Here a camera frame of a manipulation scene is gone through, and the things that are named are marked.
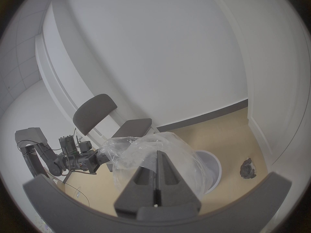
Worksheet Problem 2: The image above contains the dark grey padded chair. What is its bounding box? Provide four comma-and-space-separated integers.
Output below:
63, 94, 161, 184

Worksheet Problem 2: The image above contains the white wardrobe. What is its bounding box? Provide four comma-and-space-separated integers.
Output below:
211, 0, 311, 173

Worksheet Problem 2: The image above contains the clear plastic bag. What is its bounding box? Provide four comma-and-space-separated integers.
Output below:
100, 131, 207, 198

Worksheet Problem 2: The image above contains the black plastic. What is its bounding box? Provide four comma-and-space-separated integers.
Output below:
240, 157, 257, 179

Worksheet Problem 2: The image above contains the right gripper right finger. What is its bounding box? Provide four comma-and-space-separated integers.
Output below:
158, 150, 202, 215

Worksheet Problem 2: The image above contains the pale grey trash bin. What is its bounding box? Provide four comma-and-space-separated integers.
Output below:
194, 150, 222, 195

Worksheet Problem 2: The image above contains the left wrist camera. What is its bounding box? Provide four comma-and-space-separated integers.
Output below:
79, 141, 93, 155

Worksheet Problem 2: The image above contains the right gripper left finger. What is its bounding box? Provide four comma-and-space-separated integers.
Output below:
114, 150, 158, 216

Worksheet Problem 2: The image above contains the black cable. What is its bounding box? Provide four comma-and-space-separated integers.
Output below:
64, 183, 91, 206

